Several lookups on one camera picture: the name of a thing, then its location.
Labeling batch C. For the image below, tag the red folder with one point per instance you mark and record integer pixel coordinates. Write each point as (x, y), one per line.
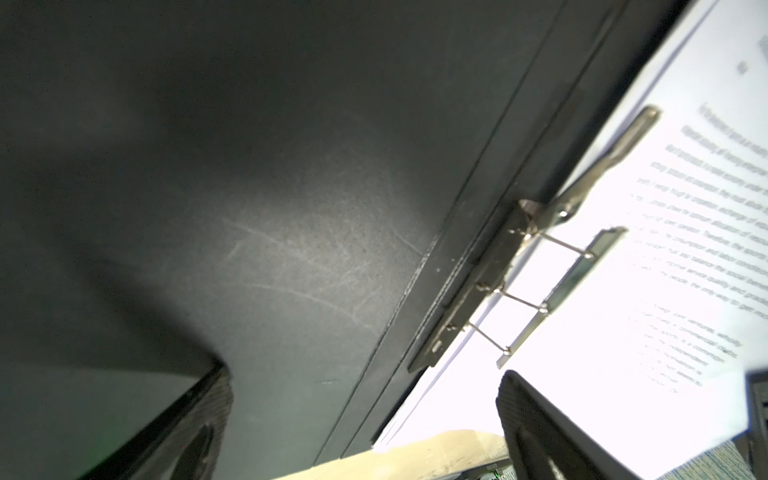
(294, 188)

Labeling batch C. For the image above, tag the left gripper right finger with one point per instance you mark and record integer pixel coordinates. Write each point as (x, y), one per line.
(542, 442)

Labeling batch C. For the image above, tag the text sheet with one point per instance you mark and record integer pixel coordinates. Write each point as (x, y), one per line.
(636, 303)

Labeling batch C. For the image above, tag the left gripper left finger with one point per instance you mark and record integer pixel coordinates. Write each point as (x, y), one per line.
(183, 442)

